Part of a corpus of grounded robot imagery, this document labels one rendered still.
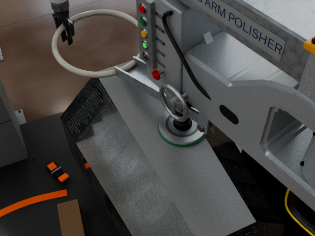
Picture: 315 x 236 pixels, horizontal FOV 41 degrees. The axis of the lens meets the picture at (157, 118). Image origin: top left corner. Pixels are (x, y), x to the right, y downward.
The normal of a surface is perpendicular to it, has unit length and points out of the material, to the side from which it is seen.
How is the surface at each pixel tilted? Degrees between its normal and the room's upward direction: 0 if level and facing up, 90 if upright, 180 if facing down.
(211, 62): 4
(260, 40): 90
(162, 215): 45
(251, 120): 90
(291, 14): 0
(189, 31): 90
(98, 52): 0
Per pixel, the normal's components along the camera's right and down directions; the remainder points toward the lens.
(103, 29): -0.02, -0.65
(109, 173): -0.64, -0.20
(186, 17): 0.62, 0.59
